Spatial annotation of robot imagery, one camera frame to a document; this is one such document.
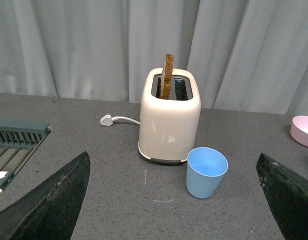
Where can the cream white toaster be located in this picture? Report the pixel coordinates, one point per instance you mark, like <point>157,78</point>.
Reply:
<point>168,126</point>

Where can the white plug with cable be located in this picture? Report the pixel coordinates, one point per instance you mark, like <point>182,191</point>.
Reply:
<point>108,120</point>

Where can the grey green dish rack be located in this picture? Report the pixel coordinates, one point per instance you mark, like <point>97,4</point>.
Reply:
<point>19,139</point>

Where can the light blue plastic cup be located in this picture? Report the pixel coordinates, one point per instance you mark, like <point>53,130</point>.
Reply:
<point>206,168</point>

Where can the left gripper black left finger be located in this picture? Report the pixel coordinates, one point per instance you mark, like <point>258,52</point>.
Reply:
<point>50,211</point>

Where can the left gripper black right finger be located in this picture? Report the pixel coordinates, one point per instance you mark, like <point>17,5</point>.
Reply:
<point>287,195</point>

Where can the pink plastic bowl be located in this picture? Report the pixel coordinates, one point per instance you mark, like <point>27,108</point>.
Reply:
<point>299,129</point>

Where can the toast slice in toaster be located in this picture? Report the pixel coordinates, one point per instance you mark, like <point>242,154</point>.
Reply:
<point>167,76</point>

